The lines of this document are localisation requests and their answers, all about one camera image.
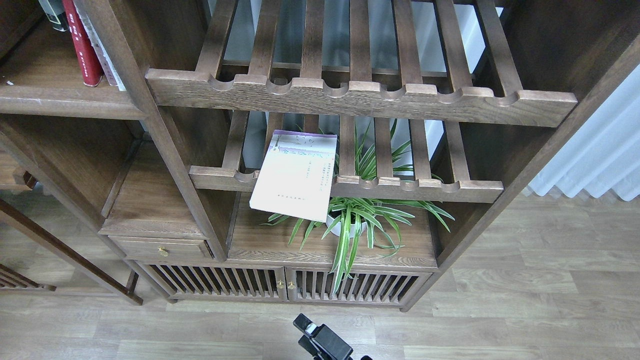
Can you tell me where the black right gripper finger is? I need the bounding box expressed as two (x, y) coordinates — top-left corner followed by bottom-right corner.
(298, 336), (321, 360)
(293, 313), (354, 360)

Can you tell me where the lavender white paperback book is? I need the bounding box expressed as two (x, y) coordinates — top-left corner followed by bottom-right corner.
(249, 130), (338, 223)

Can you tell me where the red paperback book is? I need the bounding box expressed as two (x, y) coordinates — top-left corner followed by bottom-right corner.
(62, 0), (103, 87)

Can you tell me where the white plant pot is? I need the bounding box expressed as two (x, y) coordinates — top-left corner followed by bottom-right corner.
(326, 210), (375, 239)

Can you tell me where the green spider plant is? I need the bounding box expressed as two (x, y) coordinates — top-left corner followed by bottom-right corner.
(260, 120), (456, 296)

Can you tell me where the brass drawer knob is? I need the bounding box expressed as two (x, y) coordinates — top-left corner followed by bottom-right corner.
(157, 247), (170, 257)

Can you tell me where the dark wooden bookshelf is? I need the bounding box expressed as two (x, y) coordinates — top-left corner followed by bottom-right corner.
(1, 0), (639, 312)

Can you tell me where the upright white book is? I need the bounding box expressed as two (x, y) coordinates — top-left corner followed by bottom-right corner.
(75, 0), (127, 92)

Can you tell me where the white pleated curtain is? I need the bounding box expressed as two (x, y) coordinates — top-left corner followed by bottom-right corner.
(528, 67), (640, 201)

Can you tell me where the upright brown-spined book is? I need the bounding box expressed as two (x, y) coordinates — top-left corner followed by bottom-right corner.
(73, 0), (122, 90)

